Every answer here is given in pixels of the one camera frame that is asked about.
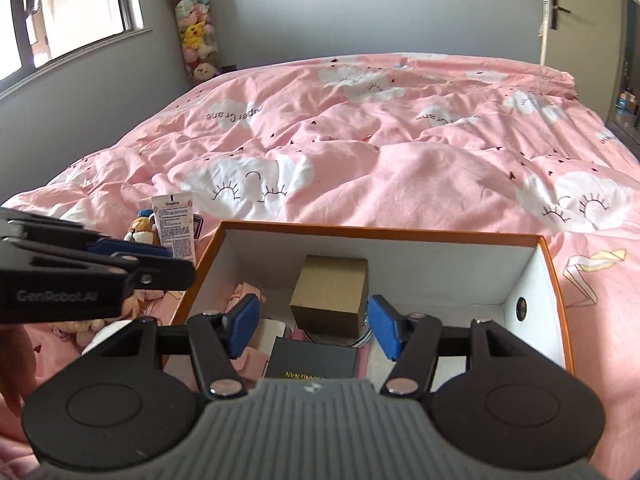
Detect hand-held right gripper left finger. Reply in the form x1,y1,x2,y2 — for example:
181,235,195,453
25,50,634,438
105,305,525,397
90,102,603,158
82,294,262,400

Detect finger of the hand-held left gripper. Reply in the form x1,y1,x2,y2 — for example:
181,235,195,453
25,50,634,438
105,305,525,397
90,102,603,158
30,254,197,293
0,208,171,261

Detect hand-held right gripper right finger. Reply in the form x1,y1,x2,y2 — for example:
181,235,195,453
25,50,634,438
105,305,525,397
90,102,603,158
367,295,543,400

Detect long white box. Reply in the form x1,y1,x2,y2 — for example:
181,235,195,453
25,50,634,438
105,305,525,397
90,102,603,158
259,317,287,353

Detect round silver-rimmed mirror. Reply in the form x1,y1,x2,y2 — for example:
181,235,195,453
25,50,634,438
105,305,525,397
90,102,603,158
299,327,372,350

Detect gold gift box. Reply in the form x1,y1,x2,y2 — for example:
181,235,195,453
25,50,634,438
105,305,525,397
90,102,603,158
289,255,371,337

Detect black box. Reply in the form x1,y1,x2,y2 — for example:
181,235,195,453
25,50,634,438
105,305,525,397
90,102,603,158
262,336,360,382

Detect orange cardboard box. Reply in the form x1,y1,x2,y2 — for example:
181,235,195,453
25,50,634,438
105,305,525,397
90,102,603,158
170,220,576,386

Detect person's left forearm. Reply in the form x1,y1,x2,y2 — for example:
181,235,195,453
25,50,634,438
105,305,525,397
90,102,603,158
0,325,26,411

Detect small bear plush doll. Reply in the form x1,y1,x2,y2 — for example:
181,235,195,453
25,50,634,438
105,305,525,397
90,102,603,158
124,216,162,247

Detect crochet doll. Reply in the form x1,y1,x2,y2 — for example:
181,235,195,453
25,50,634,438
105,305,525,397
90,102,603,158
50,287,178,356

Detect white lotion tube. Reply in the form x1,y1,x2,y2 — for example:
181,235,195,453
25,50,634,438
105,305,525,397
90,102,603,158
151,194,197,266

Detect pink cloud-print duvet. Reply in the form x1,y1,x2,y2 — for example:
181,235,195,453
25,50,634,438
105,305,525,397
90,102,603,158
0,52,640,480

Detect column of plush toys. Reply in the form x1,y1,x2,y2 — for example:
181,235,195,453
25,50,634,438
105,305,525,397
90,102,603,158
165,0,223,86

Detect window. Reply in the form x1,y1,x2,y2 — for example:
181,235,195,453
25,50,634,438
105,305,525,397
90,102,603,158
0,0,153,101

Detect olive door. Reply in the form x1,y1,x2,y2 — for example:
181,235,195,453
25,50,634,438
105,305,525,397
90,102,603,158
539,0,626,126

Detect black door handle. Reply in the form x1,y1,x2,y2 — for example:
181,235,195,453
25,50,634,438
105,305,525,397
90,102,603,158
550,0,572,31

